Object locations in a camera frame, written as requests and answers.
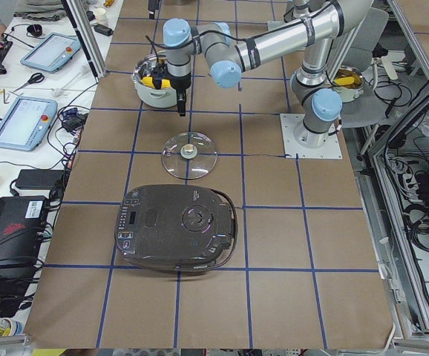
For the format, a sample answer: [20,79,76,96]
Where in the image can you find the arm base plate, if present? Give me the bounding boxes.
[280,113,342,159]

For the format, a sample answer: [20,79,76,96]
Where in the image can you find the black rice cooker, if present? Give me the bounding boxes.
[114,184,238,272]

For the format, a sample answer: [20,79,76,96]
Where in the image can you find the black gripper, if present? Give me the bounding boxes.
[148,0,160,19]
[168,73,191,117]

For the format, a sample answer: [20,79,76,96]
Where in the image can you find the black power adapter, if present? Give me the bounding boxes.
[10,169,63,196]

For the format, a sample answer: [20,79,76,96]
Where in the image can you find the glass pot lid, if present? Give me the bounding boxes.
[161,132,217,180]

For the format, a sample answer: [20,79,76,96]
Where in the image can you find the aluminium frame post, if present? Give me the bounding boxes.
[62,0,107,80]

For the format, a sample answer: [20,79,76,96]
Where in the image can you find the white paper cup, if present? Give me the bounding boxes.
[93,7,108,26]

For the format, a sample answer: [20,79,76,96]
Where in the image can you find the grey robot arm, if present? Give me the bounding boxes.
[161,1,372,148]

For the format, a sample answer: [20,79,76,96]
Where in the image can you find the steel bowl with yellow items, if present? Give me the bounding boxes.
[333,66,364,103]

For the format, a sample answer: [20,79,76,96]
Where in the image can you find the blue teach pendant near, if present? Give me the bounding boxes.
[0,96,58,151]

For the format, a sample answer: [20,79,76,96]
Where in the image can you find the blue teach pendant far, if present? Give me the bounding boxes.
[20,33,81,73]

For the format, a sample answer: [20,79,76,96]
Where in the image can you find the yellow corn cob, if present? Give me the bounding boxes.
[141,76,171,90]

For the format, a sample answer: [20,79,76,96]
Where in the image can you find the blue teach pendant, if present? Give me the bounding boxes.
[20,33,81,73]
[0,96,58,151]

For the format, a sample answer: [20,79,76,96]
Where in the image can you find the black scissors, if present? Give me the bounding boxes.
[13,72,45,92]

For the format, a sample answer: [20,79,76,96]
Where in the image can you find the pale green cooking pot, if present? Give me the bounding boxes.
[131,50,177,108]

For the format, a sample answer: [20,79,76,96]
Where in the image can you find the black laptop computer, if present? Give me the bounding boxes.
[0,196,50,268]

